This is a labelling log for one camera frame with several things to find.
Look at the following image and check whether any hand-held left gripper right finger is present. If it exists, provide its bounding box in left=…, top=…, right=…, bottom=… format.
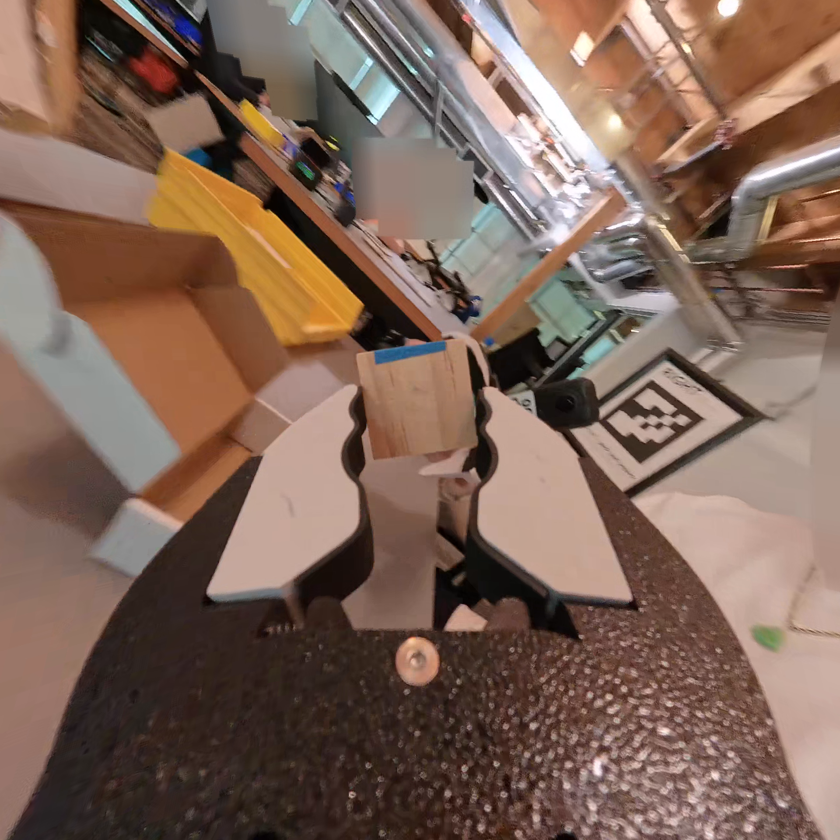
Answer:
left=465, top=386, right=637, bottom=608

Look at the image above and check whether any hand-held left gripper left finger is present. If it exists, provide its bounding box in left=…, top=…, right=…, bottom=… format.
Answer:
left=205, top=385, right=376, bottom=605

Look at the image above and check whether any wooden cube with blue tape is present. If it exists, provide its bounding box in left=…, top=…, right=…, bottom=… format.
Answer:
left=356, top=340, right=480, bottom=462

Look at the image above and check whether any white cardboard box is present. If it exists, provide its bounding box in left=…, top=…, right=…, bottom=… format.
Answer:
left=0, top=203, right=368, bottom=580

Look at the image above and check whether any yellow plastic bin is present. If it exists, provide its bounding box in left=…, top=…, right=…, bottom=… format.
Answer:
left=146, top=148, right=366, bottom=349

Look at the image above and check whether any wood-edged background desk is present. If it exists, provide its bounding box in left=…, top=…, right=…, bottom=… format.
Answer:
left=193, top=66, right=460, bottom=342

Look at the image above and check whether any black device green display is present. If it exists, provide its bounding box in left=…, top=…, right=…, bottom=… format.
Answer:
left=289, top=141, right=329, bottom=191

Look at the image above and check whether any silver ventilation duct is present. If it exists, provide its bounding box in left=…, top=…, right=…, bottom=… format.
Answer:
left=722, top=136, right=840, bottom=258

